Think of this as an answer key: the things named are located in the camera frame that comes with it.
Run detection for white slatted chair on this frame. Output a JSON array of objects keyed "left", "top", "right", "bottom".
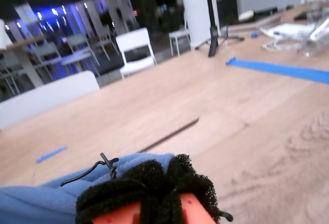
[{"left": 115, "top": 27, "right": 158, "bottom": 80}]

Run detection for wooden table cable hatch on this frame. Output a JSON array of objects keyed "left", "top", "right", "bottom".
[{"left": 138, "top": 110, "right": 250, "bottom": 158}]

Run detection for short blue tape piece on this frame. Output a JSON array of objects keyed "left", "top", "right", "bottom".
[{"left": 35, "top": 145, "right": 68, "bottom": 163}]

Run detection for wooden café table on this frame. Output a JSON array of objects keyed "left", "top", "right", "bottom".
[{"left": 0, "top": 34, "right": 49, "bottom": 89}]

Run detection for grey dining chair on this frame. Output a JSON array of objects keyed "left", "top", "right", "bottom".
[
  {"left": 30, "top": 41, "right": 64, "bottom": 81},
  {"left": 64, "top": 32, "right": 101, "bottom": 78},
  {"left": 96, "top": 24, "right": 121, "bottom": 61}
]

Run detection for white cable pile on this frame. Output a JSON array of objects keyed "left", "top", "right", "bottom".
[{"left": 259, "top": 23, "right": 317, "bottom": 53}]

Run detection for black tripod stand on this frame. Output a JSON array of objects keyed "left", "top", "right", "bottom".
[{"left": 204, "top": 0, "right": 245, "bottom": 58}]

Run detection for small white side table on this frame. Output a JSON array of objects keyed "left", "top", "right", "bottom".
[{"left": 168, "top": 29, "right": 192, "bottom": 57}]

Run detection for blue printed T-shirt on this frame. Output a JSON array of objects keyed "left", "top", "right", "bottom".
[{"left": 0, "top": 153, "right": 178, "bottom": 224}]

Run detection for white square pillar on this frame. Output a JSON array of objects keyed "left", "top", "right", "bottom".
[{"left": 178, "top": 0, "right": 222, "bottom": 51}]

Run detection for long blue tape strip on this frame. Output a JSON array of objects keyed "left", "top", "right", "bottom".
[{"left": 225, "top": 57, "right": 329, "bottom": 85}]

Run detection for clear glass vessel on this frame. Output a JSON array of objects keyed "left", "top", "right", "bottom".
[{"left": 299, "top": 0, "right": 329, "bottom": 58}]

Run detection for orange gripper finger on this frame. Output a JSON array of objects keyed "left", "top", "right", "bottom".
[
  {"left": 164, "top": 154, "right": 234, "bottom": 224},
  {"left": 60, "top": 153, "right": 169, "bottom": 224}
]

